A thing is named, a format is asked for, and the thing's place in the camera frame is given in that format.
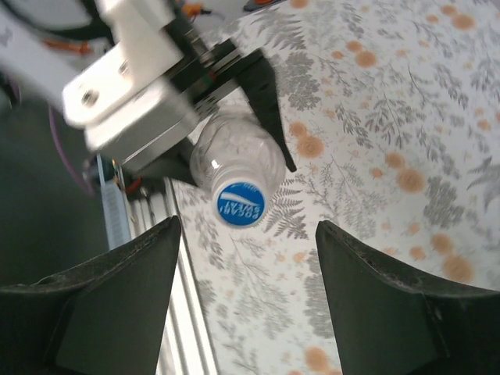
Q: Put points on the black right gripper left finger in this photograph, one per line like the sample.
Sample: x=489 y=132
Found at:
x=78 y=332

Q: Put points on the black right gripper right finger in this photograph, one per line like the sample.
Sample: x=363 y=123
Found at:
x=410 y=332

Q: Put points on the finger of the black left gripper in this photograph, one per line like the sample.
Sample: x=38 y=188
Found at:
x=263 y=90
x=176 y=166

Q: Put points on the clear unlabelled plastic bottle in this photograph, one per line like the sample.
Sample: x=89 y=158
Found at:
x=234 y=148

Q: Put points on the blue Pocari Sweat bottle cap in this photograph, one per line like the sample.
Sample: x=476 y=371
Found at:
x=240 y=203

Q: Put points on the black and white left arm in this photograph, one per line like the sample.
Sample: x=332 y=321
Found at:
x=23 y=58

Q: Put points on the floral patterned table mat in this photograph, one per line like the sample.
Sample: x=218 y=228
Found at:
x=390 y=117

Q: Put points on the grey metal panel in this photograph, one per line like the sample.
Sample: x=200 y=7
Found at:
x=39 y=195

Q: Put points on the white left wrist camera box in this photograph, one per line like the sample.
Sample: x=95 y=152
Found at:
x=136 y=129

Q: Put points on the wide aluminium base rail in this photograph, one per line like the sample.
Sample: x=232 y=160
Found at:
x=187 y=312

